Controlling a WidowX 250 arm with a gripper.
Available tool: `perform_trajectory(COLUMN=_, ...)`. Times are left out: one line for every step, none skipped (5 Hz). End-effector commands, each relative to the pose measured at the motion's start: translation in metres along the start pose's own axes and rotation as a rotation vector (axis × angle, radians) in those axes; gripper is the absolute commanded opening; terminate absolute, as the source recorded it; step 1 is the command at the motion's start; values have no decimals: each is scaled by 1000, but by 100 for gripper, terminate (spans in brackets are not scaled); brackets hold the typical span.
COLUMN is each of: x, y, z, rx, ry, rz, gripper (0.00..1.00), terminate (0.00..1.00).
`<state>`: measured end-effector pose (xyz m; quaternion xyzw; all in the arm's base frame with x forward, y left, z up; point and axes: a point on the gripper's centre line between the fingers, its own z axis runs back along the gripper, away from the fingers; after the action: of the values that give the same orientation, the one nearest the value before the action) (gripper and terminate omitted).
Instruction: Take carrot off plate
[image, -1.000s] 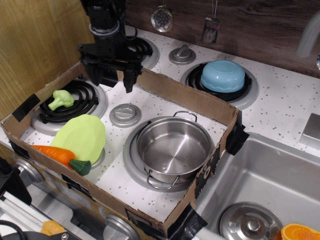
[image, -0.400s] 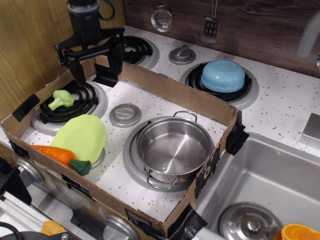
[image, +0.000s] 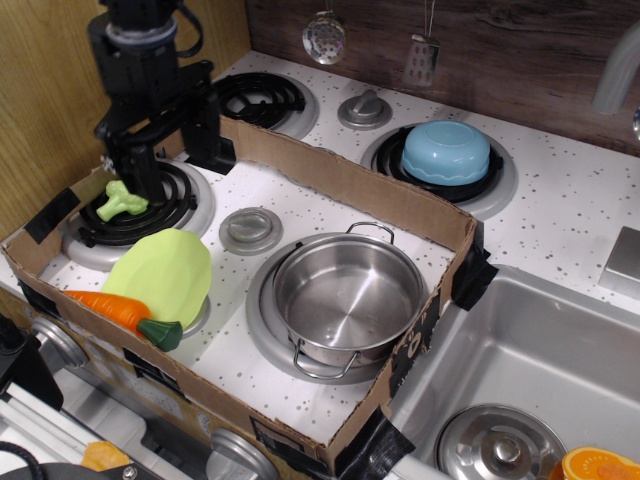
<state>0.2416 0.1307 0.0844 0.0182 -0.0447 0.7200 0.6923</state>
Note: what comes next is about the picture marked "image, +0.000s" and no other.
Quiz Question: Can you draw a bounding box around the light blue plastic bowl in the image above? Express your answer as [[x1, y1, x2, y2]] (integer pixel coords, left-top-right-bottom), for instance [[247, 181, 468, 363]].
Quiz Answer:
[[401, 120, 490, 186]]

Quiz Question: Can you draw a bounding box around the back right black burner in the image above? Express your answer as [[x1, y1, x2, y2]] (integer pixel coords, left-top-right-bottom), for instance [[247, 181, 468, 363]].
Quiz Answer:
[[369, 125, 503, 203]]

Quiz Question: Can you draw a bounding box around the orange slice toy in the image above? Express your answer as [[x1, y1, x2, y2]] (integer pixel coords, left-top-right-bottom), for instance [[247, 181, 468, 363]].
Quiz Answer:
[[548, 447, 639, 480]]

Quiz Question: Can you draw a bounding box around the grey sink basin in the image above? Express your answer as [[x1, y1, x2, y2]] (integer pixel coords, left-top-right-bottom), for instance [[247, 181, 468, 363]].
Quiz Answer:
[[391, 267, 639, 479]]

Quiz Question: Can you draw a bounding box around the grey front panel knob left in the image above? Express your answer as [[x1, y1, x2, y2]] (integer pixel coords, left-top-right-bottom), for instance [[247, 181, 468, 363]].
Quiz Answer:
[[31, 316, 89, 374]]

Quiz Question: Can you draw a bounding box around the grey knob under plate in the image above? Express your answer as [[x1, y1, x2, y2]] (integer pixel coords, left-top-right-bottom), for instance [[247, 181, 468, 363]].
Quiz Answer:
[[182, 297, 211, 339]]

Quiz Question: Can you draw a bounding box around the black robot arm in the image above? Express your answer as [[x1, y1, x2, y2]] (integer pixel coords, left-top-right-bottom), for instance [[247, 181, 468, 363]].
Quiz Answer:
[[88, 1, 221, 205]]

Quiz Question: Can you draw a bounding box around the grey faucet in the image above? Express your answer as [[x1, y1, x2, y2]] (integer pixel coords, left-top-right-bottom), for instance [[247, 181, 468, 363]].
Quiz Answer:
[[592, 22, 639, 116]]

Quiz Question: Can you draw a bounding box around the stainless steel pot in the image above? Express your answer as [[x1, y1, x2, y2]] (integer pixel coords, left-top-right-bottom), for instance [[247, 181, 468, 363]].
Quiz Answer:
[[272, 222, 428, 381]]

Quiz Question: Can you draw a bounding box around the brown cardboard fence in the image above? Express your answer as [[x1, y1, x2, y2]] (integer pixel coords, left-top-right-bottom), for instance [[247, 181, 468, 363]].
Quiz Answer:
[[3, 119, 479, 479]]

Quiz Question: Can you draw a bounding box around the grey front panel knob right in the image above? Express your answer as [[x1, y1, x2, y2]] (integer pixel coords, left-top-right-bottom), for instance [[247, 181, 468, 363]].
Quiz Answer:
[[205, 428, 280, 480]]

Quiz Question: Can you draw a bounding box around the grey back stove knob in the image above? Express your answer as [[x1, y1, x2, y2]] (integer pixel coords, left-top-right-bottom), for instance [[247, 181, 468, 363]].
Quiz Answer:
[[337, 89, 393, 131]]

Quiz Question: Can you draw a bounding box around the back left black burner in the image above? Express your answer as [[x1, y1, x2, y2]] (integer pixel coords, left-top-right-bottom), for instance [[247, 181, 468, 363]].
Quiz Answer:
[[213, 72, 306, 129]]

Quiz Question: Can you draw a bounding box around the front right grey burner ring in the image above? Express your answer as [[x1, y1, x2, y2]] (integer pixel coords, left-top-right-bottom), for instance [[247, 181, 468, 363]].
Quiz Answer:
[[244, 232, 431, 385]]

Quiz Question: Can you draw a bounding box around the front left black burner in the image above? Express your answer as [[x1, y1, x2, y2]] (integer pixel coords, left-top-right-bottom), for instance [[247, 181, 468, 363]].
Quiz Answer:
[[76, 162, 197, 247]]

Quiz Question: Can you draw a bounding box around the grey panel knob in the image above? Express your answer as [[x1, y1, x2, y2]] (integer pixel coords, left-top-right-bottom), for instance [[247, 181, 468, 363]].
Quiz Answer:
[[31, 316, 89, 374], [205, 428, 280, 480]]

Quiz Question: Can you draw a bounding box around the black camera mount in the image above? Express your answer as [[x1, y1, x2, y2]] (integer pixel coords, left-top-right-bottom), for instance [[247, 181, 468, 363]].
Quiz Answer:
[[1, 315, 64, 411]]

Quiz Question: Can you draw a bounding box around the orange toy carrot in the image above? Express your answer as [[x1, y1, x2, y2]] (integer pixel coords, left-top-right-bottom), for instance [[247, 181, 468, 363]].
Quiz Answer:
[[64, 290, 183, 352]]

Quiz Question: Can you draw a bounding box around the grey stove knob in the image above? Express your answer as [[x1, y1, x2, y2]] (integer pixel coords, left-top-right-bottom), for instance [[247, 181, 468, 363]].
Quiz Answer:
[[219, 207, 284, 256], [337, 89, 393, 131]]

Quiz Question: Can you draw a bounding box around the light green plastic plate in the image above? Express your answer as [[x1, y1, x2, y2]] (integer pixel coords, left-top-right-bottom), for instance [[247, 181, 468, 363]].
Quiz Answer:
[[102, 228, 212, 329]]

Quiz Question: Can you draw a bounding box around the hanging metal grater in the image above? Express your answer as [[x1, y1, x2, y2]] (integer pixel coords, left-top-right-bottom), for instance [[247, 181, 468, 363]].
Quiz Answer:
[[402, 1, 440, 88]]

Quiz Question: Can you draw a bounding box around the hanging round metal strainer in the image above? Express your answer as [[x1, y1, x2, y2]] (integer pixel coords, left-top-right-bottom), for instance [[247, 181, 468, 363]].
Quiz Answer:
[[302, 0, 349, 66]]

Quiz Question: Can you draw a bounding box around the green toy broccoli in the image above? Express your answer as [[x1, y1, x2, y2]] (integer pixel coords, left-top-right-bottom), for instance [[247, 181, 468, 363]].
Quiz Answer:
[[96, 180, 149, 222]]

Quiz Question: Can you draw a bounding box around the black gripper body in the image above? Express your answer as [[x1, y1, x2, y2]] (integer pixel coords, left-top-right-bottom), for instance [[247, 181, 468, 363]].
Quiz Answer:
[[88, 22, 213, 150]]

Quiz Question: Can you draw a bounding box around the grey square faucet base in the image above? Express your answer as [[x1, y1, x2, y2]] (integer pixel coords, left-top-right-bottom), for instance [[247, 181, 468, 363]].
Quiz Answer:
[[598, 226, 640, 300]]

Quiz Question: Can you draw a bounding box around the silver pot lid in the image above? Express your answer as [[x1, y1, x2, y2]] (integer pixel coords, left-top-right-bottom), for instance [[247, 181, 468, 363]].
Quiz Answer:
[[434, 404, 567, 479]]

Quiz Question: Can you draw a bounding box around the black burner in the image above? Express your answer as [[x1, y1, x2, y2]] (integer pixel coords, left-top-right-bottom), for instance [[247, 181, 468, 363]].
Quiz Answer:
[[369, 125, 503, 203], [76, 162, 197, 247], [213, 72, 306, 129]]

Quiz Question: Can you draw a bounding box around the grey centre stove knob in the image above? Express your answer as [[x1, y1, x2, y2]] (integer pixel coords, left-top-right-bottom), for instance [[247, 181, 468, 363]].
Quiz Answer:
[[219, 207, 284, 256]]

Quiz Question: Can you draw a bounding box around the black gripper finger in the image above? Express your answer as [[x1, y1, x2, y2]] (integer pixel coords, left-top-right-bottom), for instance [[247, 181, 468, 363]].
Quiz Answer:
[[181, 94, 220, 163], [105, 144, 165, 206]]

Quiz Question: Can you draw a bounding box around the yellow sponge piece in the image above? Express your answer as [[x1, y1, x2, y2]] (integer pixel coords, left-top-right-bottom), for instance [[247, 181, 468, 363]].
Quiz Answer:
[[80, 441, 131, 472]]

